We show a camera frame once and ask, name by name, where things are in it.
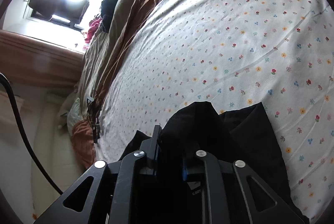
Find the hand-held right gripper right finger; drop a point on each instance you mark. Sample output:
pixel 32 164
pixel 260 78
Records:
pixel 184 169

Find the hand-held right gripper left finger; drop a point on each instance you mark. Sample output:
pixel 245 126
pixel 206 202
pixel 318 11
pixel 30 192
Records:
pixel 154 145

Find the black button-up shirt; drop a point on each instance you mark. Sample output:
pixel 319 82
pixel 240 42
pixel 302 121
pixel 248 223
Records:
pixel 208 130

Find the black clothes pile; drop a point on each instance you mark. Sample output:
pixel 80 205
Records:
pixel 109 7

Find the pale pillow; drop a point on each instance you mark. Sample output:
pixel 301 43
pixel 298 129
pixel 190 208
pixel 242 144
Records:
pixel 74 109

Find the bed with dotted sheet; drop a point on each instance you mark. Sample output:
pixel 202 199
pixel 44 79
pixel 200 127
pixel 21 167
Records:
pixel 221 44

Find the beige duvet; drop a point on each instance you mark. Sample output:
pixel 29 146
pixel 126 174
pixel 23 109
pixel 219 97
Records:
pixel 122 20

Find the pink garment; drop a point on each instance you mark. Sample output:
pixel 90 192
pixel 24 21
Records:
pixel 92 28

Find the pink curtain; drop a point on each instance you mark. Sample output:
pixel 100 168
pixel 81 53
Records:
pixel 39 57

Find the dark hanging garment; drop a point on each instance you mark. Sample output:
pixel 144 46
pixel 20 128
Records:
pixel 44 5

